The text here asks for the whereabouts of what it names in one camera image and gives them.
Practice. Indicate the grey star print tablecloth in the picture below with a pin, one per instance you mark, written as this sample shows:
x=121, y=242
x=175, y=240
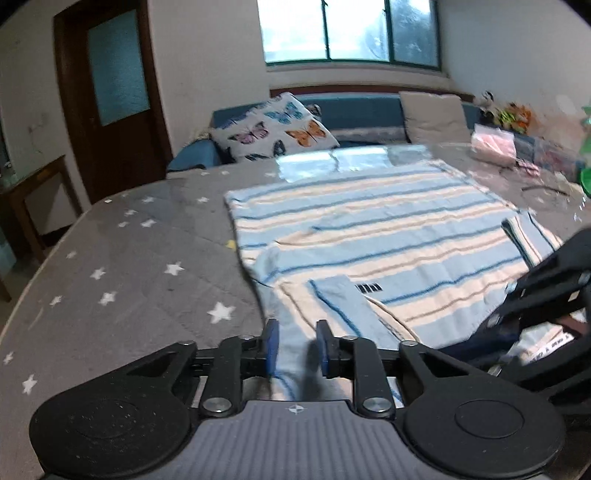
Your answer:
x=138, y=254

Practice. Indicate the beige pillow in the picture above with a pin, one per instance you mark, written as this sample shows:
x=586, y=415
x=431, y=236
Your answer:
x=434, y=115

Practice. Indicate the orange green plush toy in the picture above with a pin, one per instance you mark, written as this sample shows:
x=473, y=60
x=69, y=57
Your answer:
x=512, y=117

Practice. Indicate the black stick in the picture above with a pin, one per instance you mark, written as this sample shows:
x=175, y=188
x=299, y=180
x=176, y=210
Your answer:
x=545, y=189

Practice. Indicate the dark wooden door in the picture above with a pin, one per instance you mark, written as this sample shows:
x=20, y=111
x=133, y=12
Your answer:
x=124, y=152

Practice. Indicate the pink hair scrunchie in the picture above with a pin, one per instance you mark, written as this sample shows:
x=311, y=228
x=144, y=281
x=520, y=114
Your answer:
x=527, y=167

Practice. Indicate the blue beige striped shirt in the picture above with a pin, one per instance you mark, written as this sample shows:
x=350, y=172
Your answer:
x=392, y=221

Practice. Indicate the butterfly print pillow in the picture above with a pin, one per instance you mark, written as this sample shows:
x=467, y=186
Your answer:
x=272, y=129

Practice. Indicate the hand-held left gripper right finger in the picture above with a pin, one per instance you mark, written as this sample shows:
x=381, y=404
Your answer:
x=324, y=348

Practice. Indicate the pink tissue pack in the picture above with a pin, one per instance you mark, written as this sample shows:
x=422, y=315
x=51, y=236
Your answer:
x=491, y=143

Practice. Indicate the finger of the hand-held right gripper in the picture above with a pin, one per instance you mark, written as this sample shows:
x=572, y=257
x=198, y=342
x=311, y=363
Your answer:
x=489, y=339
x=554, y=272

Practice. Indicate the green plastic container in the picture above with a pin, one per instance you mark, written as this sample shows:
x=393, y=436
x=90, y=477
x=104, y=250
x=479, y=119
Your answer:
x=586, y=180

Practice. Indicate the green framed window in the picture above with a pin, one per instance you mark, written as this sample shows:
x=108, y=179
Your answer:
x=295, y=27

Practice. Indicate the blue sofa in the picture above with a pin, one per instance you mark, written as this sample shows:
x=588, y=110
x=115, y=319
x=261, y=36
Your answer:
x=360, y=115

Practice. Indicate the dark wooden side table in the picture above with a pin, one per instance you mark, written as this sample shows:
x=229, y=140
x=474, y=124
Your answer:
x=41, y=173

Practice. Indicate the panda plush toy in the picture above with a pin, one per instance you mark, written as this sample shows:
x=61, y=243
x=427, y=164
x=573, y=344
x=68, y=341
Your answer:
x=485, y=101

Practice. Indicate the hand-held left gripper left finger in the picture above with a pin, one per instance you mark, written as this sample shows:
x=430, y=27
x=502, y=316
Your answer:
x=272, y=346

